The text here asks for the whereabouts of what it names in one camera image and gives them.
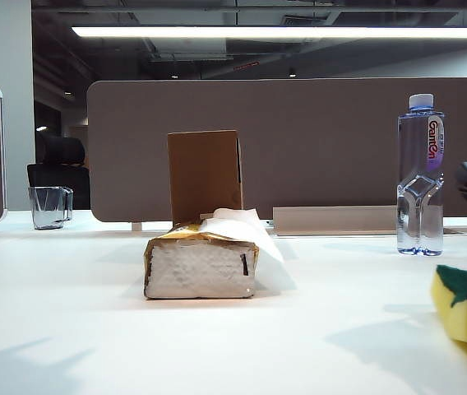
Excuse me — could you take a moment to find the brown cardboard box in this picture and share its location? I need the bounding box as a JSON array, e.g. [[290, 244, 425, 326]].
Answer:
[[167, 129, 245, 225]]

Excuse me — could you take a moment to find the large brown desk divider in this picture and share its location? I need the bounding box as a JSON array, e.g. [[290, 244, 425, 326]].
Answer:
[[86, 76, 467, 224]]

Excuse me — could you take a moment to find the beige metal cable tray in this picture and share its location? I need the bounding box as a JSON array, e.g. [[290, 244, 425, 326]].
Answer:
[[272, 205, 399, 236]]

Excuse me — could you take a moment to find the white tissue sheet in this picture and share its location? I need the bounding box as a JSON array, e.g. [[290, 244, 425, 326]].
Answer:
[[200, 207, 298, 291]]

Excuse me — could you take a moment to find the clear plastic water bottle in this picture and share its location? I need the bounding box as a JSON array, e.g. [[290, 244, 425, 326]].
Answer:
[[395, 93, 446, 257]]

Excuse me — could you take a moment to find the black office chair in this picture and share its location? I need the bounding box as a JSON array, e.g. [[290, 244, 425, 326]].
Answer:
[[26, 133, 91, 211]]

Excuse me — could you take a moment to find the gold tissue pack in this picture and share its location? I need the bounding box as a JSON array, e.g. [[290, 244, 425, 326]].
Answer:
[[143, 221, 261, 300]]

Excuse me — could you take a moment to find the long ceiling light strip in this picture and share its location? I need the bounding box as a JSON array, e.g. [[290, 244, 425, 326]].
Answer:
[[71, 26, 467, 40]]

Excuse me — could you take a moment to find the clear glass mug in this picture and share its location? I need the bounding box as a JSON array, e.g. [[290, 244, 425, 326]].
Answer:
[[28, 185, 74, 230]]

